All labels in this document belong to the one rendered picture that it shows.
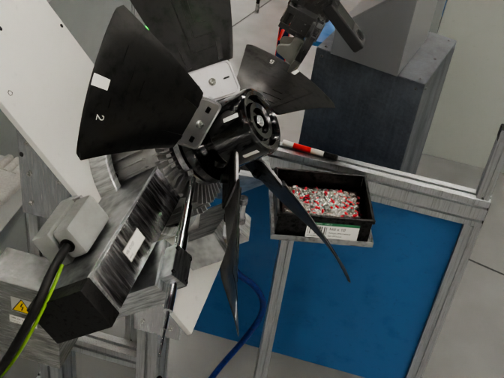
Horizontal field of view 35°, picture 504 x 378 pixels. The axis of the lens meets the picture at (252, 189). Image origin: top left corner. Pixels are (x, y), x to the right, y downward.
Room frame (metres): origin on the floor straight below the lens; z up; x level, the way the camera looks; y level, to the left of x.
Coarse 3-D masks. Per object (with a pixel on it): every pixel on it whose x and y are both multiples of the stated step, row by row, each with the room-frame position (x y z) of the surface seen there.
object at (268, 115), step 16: (240, 96) 1.14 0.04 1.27; (256, 96) 1.18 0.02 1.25; (224, 112) 1.12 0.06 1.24; (240, 112) 1.11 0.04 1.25; (256, 112) 1.16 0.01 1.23; (272, 112) 1.19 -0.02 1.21; (224, 128) 1.10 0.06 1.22; (240, 128) 1.09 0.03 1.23; (256, 128) 1.12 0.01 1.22; (272, 128) 1.17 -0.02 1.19; (208, 144) 1.12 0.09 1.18; (224, 144) 1.09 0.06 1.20; (240, 144) 1.09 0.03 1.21; (256, 144) 1.09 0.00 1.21; (272, 144) 1.13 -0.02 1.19; (192, 160) 1.09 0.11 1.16; (208, 160) 1.11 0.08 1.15; (224, 160) 1.10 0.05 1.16; (240, 160) 1.10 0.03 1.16; (208, 176) 1.09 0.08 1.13
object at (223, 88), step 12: (192, 72) 1.21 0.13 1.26; (204, 72) 1.21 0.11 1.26; (216, 72) 1.22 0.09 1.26; (228, 72) 1.22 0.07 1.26; (204, 84) 1.20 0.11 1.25; (216, 84) 1.20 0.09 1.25; (228, 84) 1.20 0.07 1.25; (204, 96) 1.18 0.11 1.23; (216, 96) 1.18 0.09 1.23; (228, 96) 1.19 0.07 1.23
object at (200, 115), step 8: (200, 104) 1.09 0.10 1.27; (208, 104) 1.11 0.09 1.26; (216, 104) 1.12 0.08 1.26; (200, 112) 1.09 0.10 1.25; (216, 112) 1.12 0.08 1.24; (192, 120) 1.08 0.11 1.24; (200, 120) 1.10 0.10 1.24; (208, 120) 1.11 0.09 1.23; (192, 128) 1.08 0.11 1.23; (208, 128) 1.11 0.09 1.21; (184, 136) 1.07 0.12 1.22; (200, 136) 1.10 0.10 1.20; (184, 144) 1.07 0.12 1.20; (192, 144) 1.08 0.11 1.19; (200, 144) 1.10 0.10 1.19
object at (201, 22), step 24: (144, 0) 1.27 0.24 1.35; (168, 0) 1.29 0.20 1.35; (192, 0) 1.30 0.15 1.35; (216, 0) 1.32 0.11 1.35; (168, 24) 1.25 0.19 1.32; (192, 24) 1.27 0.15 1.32; (216, 24) 1.28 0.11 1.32; (168, 48) 1.22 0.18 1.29; (192, 48) 1.23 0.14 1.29; (216, 48) 1.25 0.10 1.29
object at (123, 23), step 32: (128, 32) 1.01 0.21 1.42; (96, 64) 0.95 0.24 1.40; (128, 64) 0.99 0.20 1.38; (160, 64) 1.04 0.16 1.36; (96, 96) 0.93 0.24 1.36; (128, 96) 0.98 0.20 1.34; (160, 96) 1.02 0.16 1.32; (192, 96) 1.07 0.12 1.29; (96, 128) 0.92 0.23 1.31; (128, 128) 0.97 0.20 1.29; (160, 128) 1.02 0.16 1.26
